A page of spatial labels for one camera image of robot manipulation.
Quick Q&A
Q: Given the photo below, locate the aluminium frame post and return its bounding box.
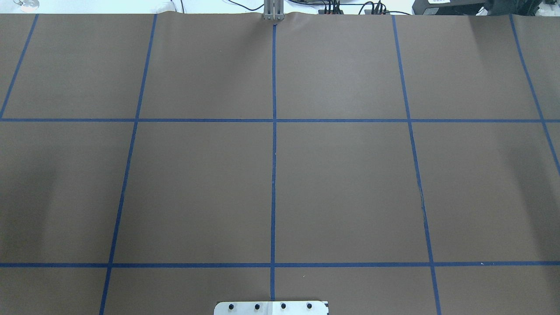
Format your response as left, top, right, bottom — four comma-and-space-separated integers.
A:
262, 0, 285, 21

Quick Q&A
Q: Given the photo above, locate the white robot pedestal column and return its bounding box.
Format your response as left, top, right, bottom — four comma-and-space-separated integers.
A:
213, 301, 329, 315

